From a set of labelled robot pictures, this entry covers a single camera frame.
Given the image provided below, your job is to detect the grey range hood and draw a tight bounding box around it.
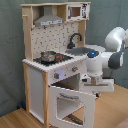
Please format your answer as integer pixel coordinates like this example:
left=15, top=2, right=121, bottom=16
left=34, top=5, right=64, bottom=27

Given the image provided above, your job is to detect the right oven knob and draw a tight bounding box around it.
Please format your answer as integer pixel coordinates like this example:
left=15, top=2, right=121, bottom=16
left=72, top=66, right=78, bottom=72

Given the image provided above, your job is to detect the white oven door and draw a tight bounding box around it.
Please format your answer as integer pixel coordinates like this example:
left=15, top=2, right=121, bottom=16
left=49, top=86, right=95, bottom=128

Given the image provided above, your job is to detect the metal toy pot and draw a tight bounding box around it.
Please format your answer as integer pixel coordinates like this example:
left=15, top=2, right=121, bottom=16
left=41, top=51, right=56, bottom=62

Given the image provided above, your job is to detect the grey toy sink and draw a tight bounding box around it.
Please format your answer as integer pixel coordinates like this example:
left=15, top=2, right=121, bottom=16
left=66, top=47, right=93, bottom=56

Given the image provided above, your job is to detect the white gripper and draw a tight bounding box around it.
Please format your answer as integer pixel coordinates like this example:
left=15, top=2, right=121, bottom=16
left=80, top=74, right=114, bottom=92

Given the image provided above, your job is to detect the toy microwave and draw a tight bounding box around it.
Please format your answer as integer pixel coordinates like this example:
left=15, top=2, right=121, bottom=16
left=67, top=3, right=90, bottom=21

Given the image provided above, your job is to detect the black toy stovetop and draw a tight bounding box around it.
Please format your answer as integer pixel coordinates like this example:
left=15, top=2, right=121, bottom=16
left=34, top=53, right=71, bottom=66

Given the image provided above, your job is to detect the oven knob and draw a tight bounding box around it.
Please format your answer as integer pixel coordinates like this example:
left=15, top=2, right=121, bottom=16
left=72, top=66, right=78, bottom=72
left=54, top=73, right=60, bottom=79

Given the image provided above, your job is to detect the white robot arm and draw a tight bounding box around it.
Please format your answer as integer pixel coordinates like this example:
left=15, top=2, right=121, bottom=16
left=80, top=27, right=128, bottom=92

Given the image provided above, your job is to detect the black toy faucet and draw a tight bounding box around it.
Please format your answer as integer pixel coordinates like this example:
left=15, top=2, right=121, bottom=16
left=67, top=33, right=82, bottom=49

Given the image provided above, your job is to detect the left oven knob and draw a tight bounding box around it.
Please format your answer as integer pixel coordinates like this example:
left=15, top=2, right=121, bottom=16
left=54, top=73, right=60, bottom=79

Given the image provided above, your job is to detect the wooden toy kitchen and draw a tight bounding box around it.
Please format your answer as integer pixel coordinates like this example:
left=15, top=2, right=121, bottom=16
left=20, top=1, right=107, bottom=127

